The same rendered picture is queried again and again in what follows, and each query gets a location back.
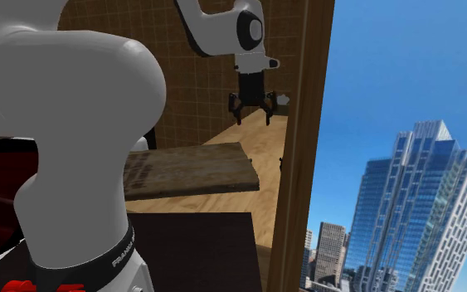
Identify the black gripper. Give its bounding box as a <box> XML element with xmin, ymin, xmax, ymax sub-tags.
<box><xmin>227</xmin><ymin>71</ymin><xmax>278</xmax><ymax>127</ymax></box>

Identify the worn wooden board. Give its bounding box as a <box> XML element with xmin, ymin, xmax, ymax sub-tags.
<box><xmin>122</xmin><ymin>141</ymin><xmax>260</xmax><ymax>202</ymax></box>

